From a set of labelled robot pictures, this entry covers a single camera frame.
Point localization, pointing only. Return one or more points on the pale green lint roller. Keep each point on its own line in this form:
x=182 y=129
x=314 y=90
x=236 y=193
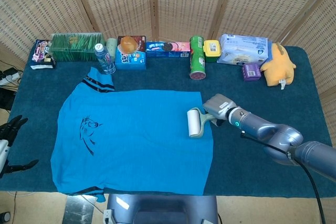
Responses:
x=193 y=123

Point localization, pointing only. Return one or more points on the black and silver left hand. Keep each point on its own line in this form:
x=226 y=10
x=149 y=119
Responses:
x=10 y=129

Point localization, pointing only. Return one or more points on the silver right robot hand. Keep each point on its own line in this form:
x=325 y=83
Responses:
x=219 y=106

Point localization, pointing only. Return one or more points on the small purple box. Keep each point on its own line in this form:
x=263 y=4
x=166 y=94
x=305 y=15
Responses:
x=251 y=72

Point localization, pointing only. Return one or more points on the dark blue table cloth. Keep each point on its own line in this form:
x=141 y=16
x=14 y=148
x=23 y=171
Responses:
x=262 y=95

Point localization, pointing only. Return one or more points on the yellow plush toy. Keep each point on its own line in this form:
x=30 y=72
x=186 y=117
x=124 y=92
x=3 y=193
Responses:
x=278 y=66

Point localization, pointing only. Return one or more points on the green chips can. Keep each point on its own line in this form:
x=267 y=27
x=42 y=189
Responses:
x=197 y=58

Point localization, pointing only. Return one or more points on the white power strip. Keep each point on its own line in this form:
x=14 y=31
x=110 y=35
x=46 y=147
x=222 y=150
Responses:
x=10 y=77

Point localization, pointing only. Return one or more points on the shiny metal floor plate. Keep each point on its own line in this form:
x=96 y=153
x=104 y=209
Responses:
x=76 y=211

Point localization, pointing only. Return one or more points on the blue T-shirt with cat print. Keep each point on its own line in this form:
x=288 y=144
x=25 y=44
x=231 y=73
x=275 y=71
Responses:
x=131 y=142

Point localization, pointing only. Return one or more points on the blue pink cookie box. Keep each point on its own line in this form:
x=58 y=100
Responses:
x=168 y=49

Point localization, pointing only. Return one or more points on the white blue wipes pack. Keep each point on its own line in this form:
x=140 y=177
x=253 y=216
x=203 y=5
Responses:
x=244 y=51

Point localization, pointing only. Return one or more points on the yellow lidded container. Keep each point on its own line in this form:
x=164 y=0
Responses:
x=212 y=51

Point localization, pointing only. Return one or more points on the blue box with bun picture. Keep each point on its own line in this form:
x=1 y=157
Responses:
x=131 y=58

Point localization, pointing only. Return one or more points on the pale green roll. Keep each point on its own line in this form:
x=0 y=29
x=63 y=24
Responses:
x=111 y=45

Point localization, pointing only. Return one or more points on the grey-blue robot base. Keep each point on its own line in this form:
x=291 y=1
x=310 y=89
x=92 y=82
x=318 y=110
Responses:
x=162 y=208

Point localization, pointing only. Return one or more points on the clear plastic water bottle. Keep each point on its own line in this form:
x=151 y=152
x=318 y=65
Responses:
x=105 y=60

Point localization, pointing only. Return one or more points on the black round caster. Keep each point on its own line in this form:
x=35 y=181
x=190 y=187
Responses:
x=5 y=216

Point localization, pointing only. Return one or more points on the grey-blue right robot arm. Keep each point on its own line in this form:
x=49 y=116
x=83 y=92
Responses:
x=275 y=134

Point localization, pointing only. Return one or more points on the purple pink snack bag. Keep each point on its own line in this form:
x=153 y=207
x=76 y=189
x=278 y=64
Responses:
x=42 y=53

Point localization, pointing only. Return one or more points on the woven bamboo folding screen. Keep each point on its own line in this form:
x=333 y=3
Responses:
x=183 y=3

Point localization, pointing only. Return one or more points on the green grass pattern box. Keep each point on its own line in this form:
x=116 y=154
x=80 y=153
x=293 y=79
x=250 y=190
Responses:
x=73 y=48

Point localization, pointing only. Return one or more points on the black equipment case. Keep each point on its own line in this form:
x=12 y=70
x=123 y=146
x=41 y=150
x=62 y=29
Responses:
x=6 y=98

